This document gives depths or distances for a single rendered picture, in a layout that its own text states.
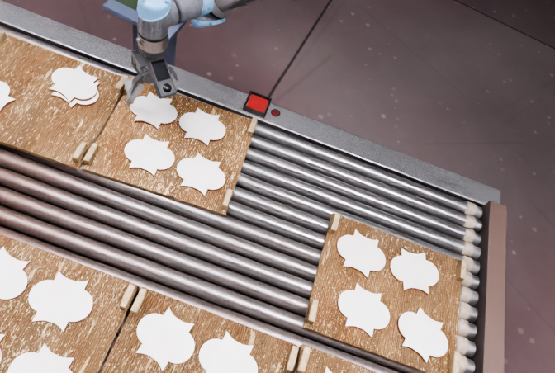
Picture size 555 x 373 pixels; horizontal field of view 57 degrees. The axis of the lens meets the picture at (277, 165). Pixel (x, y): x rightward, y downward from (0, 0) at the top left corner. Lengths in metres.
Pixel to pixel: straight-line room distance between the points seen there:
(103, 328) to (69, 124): 0.59
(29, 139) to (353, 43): 2.37
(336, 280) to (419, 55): 2.41
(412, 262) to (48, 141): 1.07
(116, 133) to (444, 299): 1.04
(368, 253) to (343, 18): 2.36
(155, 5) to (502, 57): 3.10
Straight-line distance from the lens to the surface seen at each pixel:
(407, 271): 1.49
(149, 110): 1.56
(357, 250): 1.45
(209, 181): 1.44
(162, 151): 1.48
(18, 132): 1.56
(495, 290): 1.61
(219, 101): 1.65
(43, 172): 1.49
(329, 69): 3.20
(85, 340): 1.29
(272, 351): 1.31
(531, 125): 3.67
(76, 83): 1.62
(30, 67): 1.70
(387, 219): 1.57
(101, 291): 1.32
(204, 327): 1.29
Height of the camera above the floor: 2.18
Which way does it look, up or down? 55 degrees down
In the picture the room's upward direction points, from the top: 23 degrees clockwise
